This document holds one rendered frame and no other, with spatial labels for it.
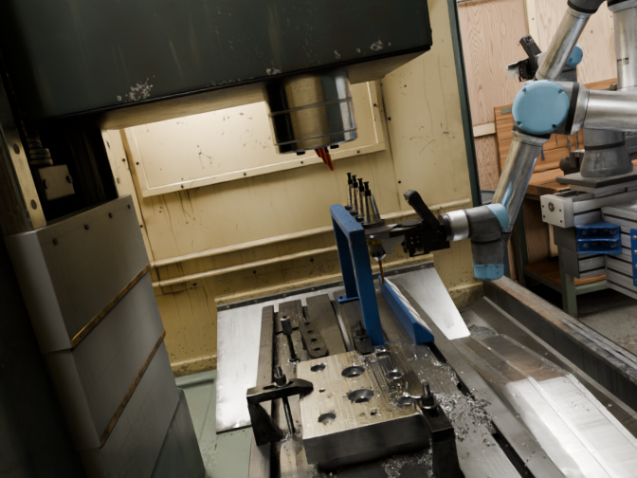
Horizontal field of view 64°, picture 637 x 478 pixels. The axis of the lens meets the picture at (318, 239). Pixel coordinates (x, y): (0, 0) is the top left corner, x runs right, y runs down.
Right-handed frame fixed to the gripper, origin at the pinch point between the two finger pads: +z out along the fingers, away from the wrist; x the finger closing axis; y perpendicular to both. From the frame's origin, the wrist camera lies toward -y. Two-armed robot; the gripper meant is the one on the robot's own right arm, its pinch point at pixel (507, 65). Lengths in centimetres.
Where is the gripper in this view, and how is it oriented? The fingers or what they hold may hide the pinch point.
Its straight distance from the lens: 239.9
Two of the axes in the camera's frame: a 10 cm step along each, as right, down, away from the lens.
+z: -3.4, -1.4, 9.3
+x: 8.9, -3.7, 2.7
